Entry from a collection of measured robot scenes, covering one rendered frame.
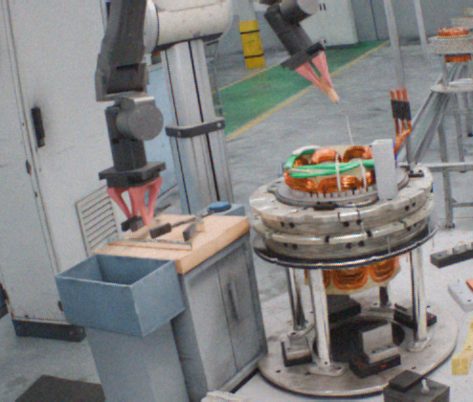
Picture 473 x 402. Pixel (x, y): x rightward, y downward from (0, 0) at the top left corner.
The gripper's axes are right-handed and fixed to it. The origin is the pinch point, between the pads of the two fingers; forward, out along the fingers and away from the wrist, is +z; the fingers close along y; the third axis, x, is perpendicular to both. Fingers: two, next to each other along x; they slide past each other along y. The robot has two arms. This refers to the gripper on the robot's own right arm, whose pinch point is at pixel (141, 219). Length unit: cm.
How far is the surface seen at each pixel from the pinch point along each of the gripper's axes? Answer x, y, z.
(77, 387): 90, -132, 108
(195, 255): -4.6, 13.4, 3.9
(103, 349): -17.2, 0.8, 16.4
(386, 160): 11.6, 40.0, -6.3
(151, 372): -16.6, 9.5, 19.5
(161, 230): -2.4, 5.9, 0.8
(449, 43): 301, -17, -2
